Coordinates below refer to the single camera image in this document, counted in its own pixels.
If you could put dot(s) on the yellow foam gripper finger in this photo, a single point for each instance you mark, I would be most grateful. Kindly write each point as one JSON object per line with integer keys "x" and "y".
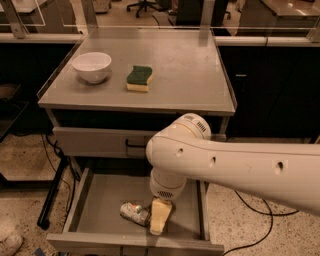
{"x": 160, "y": 211}

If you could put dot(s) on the crushed 7up can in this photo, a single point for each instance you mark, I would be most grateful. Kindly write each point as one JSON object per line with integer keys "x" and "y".
{"x": 135, "y": 213}

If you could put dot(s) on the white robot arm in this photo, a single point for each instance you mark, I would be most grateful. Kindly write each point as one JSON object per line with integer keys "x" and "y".
{"x": 288, "y": 174}

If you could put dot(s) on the open middle drawer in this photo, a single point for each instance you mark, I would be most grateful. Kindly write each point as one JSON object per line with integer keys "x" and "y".
{"x": 94, "y": 225}

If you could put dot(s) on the closed upper drawer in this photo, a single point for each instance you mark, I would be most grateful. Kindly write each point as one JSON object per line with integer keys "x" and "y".
{"x": 109, "y": 143}

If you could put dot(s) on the grey metal drawer cabinet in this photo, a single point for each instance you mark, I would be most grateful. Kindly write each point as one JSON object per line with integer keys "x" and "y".
{"x": 119, "y": 87}

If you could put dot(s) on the black table leg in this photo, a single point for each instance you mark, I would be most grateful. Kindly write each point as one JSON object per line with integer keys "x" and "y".
{"x": 43, "y": 219}

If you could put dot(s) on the green yellow sponge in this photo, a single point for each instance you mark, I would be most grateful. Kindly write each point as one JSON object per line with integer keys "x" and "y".
{"x": 139, "y": 78}

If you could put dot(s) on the white ceramic bowl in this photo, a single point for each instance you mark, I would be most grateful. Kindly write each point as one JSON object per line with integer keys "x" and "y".
{"x": 93, "y": 67}

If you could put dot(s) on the white sneaker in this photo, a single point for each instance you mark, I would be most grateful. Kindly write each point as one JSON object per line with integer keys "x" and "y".
{"x": 10, "y": 245}

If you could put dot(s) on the white horizontal rail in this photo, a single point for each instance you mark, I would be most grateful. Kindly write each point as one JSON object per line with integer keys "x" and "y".
{"x": 265, "y": 41}

